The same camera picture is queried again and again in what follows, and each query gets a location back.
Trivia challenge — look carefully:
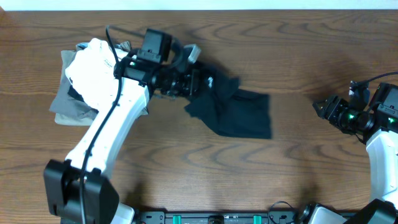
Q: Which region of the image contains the black t-shirt with logo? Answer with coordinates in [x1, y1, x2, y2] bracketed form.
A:
[185, 62, 272, 139]

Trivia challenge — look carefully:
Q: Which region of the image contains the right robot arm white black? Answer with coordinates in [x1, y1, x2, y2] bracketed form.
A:
[294, 82, 397, 223]

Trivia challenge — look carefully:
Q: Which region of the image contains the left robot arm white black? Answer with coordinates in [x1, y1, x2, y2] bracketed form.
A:
[44, 56, 200, 224]

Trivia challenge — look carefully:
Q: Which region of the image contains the white folded t-shirt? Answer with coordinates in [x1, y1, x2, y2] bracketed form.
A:
[65, 38, 119, 111]

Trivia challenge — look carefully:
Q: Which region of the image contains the grey folded t-shirt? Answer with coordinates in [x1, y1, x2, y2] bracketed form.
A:
[49, 40, 149, 121]

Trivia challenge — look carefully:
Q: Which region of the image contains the black mounting rail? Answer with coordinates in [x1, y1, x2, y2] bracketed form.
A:
[132, 205, 315, 224]

